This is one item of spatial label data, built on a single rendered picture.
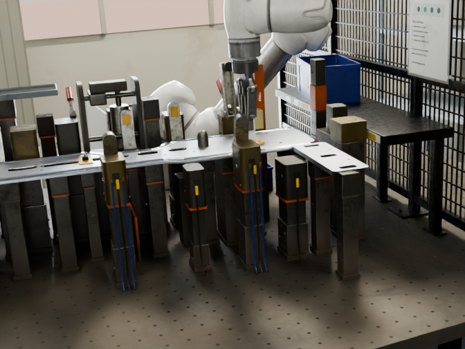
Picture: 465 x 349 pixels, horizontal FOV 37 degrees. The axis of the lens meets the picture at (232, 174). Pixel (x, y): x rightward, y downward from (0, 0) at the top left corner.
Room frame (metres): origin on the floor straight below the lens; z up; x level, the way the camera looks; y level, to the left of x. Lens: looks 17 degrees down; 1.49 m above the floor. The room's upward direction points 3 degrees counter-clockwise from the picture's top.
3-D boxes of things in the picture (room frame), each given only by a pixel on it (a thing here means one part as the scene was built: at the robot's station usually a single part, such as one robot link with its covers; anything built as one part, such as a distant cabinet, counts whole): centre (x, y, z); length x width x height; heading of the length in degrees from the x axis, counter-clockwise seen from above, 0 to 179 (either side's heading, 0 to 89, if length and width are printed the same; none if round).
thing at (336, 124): (1.94, -0.34, 0.88); 0.08 x 0.08 x 0.36; 15
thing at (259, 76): (2.17, -0.10, 0.95); 0.03 x 0.01 x 0.50; 105
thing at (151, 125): (2.14, 0.25, 0.91); 0.07 x 0.05 x 0.42; 15
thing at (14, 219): (1.82, 0.61, 0.84); 0.12 x 0.05 x 0.29; 15
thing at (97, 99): (2.10, 0.36, 0.95); 0.18 x 0.13 x 0.49; 105
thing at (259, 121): (2.13, -0.09, 0.88); 0.04 x 0.04 x 0.37; 15
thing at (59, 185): (1.85, 0.49, 0.84); 0.12 x 0.05 x 0.29; 15
